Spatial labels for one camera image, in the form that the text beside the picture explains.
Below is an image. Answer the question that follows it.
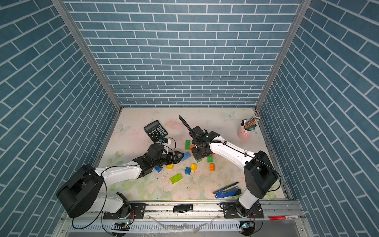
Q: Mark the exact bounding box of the coloured pencils bundle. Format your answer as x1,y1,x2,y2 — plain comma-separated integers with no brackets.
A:
241,116,260,131

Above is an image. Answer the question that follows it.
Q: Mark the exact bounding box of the red marker pen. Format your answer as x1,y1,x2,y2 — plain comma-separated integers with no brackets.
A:
269,215,300,221

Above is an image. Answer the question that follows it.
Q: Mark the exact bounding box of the dark green long lego brick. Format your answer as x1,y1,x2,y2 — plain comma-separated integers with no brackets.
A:
185,140,191,150

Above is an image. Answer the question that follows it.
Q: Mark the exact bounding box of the yellow lego brick right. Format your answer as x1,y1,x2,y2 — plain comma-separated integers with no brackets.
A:
190,164,197,171

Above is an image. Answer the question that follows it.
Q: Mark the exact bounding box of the blue lego brick centre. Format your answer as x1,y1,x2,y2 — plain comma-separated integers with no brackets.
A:
185,167,191,175

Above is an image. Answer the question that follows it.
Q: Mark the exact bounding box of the black desk calculator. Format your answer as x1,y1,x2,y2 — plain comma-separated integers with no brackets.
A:
144,120,168,142

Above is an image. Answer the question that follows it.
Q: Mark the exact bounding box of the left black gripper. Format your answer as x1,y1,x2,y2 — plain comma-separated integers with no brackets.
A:
151,150,185,168

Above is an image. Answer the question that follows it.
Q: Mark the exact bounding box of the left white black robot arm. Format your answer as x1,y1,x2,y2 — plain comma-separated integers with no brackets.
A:
56,143,184,219

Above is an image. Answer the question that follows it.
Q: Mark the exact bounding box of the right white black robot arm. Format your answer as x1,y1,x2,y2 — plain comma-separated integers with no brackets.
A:
179,116,279,217

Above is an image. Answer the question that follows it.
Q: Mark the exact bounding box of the pink pencil cup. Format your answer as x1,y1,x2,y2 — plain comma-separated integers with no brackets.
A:
237,125,253,141

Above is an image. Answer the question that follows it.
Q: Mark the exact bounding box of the light blue long lego brick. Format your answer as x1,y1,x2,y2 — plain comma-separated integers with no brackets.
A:
181,152,191,161

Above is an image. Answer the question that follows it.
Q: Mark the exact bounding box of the blue black stapler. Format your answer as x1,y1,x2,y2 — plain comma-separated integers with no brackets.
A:
213,182,241,199

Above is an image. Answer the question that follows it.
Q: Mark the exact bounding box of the lime long lego brick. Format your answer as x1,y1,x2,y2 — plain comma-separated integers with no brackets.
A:
170,174,183,184

